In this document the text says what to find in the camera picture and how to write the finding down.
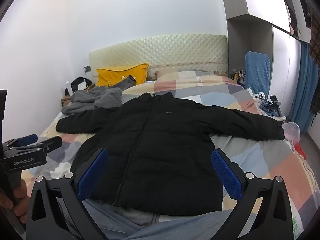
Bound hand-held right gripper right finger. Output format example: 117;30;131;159
211;148;294;240

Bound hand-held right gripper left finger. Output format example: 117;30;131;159
26;148;110;240

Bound grey fleece garment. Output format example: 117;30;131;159
62;86;123;117

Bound clear plastic bag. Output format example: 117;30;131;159
282;122;301;143

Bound black camera tripod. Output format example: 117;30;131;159
259;94;287;118

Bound person's blue jeans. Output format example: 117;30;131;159
82;199;235;240

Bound cream quilted headboard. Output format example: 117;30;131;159
89;34;228;81

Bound red plastic bag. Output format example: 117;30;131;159
294;142;307;159

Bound grey wardrobe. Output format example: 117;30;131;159
218;0;302;129

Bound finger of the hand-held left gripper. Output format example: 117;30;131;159
15;136;63;155
5;134;38;147

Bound person's left hand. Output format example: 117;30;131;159
0;179;28;214

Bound black bag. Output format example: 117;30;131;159
71;77;93;97

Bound blue curtain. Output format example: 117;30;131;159
289;41;320;135

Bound blue padded chair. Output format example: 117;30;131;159
245;51;271;98

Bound dark grey cloth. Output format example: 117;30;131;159
107;75;137;89

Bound yellow pillow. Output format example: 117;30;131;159
96;63;149;88

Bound brown patterned hanging garment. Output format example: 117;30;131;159
305;4;320;118

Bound pink pillow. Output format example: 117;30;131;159
155;69;222;80

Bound black puffer jacket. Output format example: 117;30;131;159
55;92;285;217

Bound row of small bottles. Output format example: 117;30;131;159
231;69;247;86

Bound wooden nightstand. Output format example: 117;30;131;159
60;95;73;108

